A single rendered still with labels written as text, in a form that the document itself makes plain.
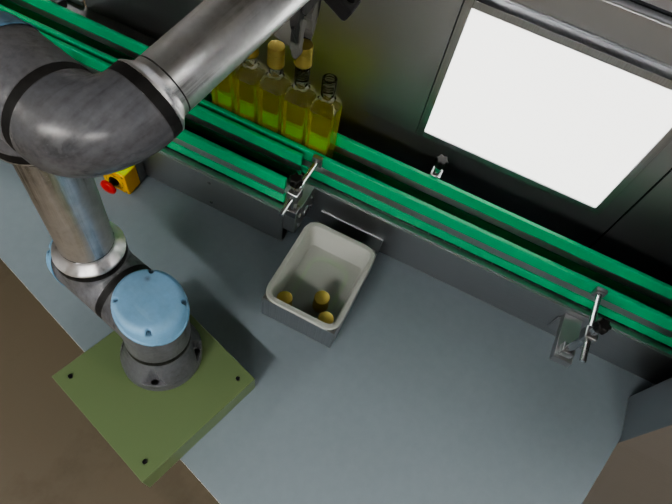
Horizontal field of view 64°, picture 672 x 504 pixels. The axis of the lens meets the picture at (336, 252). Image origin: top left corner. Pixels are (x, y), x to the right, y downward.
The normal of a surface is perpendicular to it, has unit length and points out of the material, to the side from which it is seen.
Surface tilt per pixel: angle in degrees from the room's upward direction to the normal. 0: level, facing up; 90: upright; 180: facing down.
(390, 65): 90
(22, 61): 3
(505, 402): 0
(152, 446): 4
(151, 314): 9
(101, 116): 39
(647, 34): 90
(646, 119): 90
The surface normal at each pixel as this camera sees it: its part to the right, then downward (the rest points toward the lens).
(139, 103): 0.46, 0.13
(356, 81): -0.44, 0.75
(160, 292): 0.27, -0.45
